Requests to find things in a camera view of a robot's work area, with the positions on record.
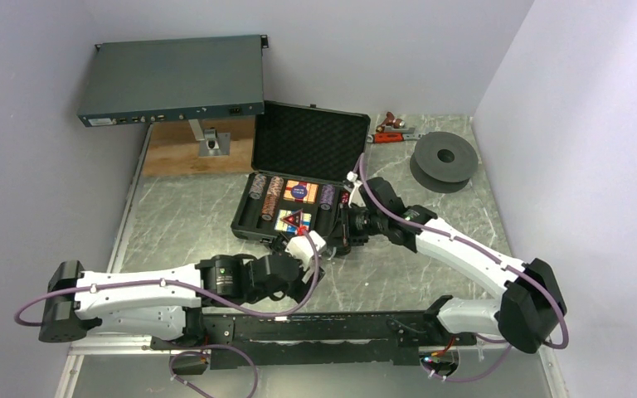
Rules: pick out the clear round dealer disc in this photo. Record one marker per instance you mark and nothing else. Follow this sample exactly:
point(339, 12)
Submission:
point(330, 252)

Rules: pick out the grey rack network switch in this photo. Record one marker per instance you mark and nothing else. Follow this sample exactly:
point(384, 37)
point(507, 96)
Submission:
point(138, 82)

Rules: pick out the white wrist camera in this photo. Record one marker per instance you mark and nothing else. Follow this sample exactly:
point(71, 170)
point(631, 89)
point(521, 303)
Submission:
point(352, 181)
point(305, 247)

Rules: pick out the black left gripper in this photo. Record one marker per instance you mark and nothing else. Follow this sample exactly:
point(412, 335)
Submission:
point(299, 289)

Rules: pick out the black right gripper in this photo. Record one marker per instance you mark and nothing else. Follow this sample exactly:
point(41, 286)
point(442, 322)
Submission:
point(349, 237)

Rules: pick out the blue card deck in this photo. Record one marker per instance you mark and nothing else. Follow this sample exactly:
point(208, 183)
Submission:
point(282, 227)

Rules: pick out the black filament spool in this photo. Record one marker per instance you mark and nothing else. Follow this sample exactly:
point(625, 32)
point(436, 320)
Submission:
point(443, 162)

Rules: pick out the purple poker chip stack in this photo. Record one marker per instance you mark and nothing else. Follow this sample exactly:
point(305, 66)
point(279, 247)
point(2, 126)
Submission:
point(326, 197)

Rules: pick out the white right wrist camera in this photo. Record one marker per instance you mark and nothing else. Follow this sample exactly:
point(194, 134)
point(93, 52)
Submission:
point(352, 181)

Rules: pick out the red black triangle button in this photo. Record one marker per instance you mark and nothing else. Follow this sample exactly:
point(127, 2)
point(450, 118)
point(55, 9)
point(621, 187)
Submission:
point(294, 219)

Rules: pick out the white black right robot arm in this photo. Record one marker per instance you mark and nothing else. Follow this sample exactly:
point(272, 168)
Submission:
point(525, 303)

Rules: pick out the orange card deck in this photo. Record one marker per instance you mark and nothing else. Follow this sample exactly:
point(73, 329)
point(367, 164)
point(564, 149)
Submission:
point(300, 191)

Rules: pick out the brown wooden board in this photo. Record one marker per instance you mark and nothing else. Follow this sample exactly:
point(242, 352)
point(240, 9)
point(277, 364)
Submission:
point(174, 151)

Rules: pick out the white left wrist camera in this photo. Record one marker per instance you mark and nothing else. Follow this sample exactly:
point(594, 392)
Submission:
point(305, 247)

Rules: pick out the grey metal bracket stand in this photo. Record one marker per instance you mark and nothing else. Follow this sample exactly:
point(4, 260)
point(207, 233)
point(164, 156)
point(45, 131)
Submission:
point(211, 142)

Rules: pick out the brown poker chip stack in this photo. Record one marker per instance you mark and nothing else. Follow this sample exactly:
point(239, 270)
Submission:
point(269, 207)

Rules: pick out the red grey clamp tool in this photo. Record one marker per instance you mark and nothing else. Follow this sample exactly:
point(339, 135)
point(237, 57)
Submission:
point(393, 136)

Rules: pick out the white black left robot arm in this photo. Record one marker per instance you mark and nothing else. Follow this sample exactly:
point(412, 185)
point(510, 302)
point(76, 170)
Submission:
point(167, 304)

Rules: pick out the black poker set case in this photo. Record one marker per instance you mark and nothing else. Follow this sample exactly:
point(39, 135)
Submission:
point(302, 143)

